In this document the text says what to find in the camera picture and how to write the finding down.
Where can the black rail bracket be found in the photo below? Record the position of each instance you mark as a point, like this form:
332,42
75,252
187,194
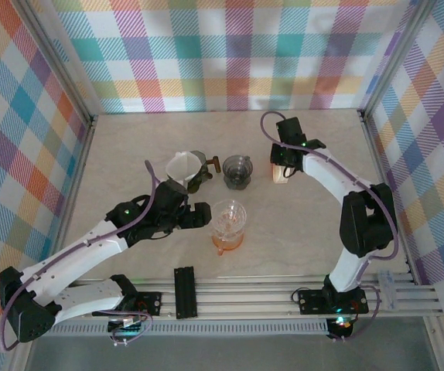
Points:
185,293

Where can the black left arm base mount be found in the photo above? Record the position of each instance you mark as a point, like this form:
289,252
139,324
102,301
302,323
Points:
150,303

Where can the green transparent coffee dripper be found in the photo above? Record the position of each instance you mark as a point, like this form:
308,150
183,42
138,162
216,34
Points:
195,184

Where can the aluminium frame post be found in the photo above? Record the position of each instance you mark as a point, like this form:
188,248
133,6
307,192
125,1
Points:
60,65
393,58

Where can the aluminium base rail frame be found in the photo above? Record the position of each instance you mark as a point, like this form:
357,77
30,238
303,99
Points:
245,297

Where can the white paper coffee filter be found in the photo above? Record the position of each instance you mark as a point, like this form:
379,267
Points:
181,166

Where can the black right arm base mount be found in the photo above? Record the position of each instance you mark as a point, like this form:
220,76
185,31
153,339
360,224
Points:
315,301

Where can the small circuit board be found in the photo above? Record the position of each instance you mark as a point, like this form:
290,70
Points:
125,328
340,326

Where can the aluminium side rail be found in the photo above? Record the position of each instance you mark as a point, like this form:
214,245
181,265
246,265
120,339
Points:
82,154
382,174

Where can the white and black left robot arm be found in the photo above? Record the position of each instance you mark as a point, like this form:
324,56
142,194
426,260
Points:
82,251

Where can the clear plastic coffee dripper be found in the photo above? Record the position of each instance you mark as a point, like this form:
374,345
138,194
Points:
227,216

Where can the grey transparent coffee dripper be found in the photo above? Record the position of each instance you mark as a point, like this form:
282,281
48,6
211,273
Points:
237,168

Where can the orange transparent carafe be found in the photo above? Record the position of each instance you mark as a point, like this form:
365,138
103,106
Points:
226,242

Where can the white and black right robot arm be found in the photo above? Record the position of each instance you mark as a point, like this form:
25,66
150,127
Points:
334,174

